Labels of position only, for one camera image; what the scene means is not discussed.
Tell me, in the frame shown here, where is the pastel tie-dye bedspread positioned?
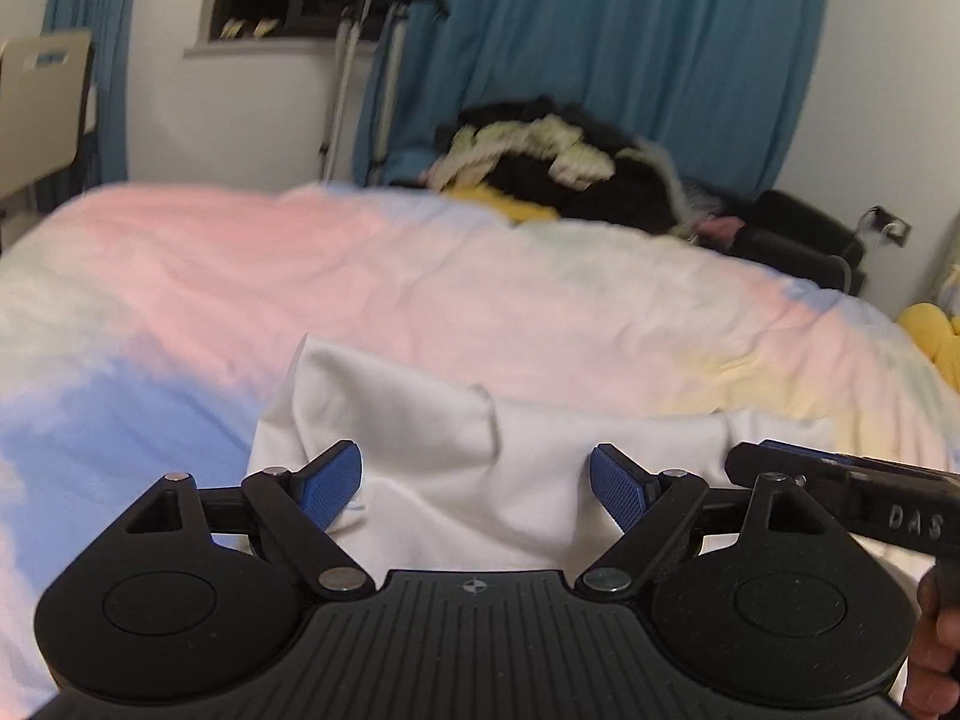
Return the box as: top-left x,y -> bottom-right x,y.
0,180 -> 960,713

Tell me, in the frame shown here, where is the garment steamer stand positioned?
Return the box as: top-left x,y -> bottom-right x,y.
319,0 -> 451,185

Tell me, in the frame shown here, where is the beige chair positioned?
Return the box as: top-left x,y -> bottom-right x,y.
0,28 -> 98,241

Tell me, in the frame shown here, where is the person's right hand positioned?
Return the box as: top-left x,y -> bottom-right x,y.
904,561 -> 960,720

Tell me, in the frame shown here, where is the cream green knit blanket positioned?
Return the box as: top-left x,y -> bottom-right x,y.
431,114 -> 617,190

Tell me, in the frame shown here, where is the white t-shirt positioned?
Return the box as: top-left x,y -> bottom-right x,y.
247,334 -> 837,575

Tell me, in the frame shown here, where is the black armchair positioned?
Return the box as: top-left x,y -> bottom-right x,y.
705,190 -> 871,295

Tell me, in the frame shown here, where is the narrow blue curtain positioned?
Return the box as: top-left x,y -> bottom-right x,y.
41,0 -> 147,188

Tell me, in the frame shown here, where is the wall socket with charger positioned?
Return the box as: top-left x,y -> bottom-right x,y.
868,206 -> 913,246

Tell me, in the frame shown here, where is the black clothes pile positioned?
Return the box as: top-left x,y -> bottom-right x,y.
435,95 -> 683,235

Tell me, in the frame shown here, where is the yellow plush toy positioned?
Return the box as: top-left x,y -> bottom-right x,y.
896,302 -> 960,381

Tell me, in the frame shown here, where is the wide blue curtain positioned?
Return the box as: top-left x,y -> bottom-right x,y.
352,0 -> 833,200

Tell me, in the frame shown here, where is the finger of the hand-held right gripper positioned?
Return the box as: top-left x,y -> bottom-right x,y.
726,439 -> 865,501

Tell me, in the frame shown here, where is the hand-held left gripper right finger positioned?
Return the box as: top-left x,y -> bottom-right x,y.
574,444 -> 848,601

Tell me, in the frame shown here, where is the yellow cloth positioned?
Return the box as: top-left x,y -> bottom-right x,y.
442,184 -> 560,226

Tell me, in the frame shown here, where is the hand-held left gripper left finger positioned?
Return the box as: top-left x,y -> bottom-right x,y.
120,441 -> 376,601

